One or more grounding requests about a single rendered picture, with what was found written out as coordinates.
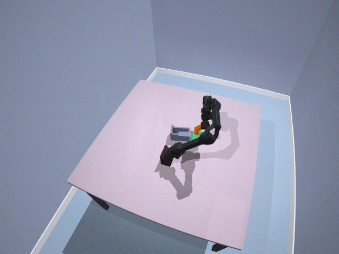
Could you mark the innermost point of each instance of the orange l-shaped part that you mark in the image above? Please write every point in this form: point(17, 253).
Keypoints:
point(197, 129)

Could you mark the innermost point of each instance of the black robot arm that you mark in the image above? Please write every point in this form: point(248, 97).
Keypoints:
point(206, 137)

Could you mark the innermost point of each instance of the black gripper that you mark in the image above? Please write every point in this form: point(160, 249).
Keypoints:
point(205, 123)

